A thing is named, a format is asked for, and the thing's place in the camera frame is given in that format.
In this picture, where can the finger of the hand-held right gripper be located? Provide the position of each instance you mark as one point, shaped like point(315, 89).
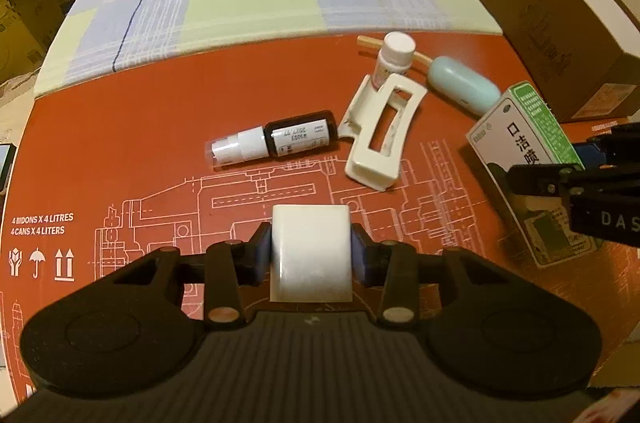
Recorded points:
point(537, 183)
point(590, 155)

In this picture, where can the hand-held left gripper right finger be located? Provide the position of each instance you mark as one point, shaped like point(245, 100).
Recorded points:
point(360, 253)

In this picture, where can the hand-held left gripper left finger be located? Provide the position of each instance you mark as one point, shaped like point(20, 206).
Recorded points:
point(259, 253)

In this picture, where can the white square charger plug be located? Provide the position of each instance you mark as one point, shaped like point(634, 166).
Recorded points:
point(310, 248)

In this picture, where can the green and white carton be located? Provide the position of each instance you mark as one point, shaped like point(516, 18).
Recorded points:
point(520, 128)

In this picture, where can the dark spray bottle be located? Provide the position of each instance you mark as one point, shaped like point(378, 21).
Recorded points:
point(295, 135)

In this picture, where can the mint handheld fan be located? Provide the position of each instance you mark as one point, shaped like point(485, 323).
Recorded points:
point(462, 85)

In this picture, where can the dark brown storage box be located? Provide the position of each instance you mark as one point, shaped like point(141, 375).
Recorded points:
point(550, 13)

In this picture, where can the white capped pill bottle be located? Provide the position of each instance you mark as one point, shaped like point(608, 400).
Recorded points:
point(395, 58)

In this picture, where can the cream hair claw clip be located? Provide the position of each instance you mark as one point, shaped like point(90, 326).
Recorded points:
point(380, 138)

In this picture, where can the red printed mat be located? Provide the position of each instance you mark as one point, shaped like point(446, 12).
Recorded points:
point(125, 143)

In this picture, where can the floral bedsheet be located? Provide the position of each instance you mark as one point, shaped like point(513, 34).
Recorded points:
point(615, 408)

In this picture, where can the checked pastel cloth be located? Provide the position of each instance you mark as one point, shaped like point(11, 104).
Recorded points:
point(250, 8)

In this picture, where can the brown cardboard box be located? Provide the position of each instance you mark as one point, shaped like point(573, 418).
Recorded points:
point(25, 13)

